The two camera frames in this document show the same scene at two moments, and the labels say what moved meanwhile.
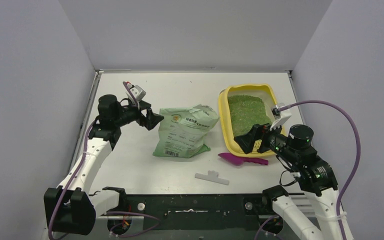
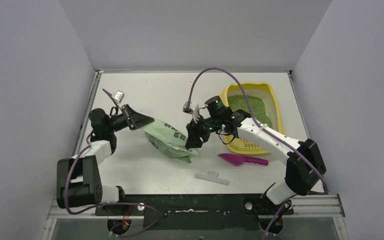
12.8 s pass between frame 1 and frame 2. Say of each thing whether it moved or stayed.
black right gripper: moved
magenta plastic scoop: stayed
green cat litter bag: moved
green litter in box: stayed
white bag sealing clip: stayed
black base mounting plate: stayed
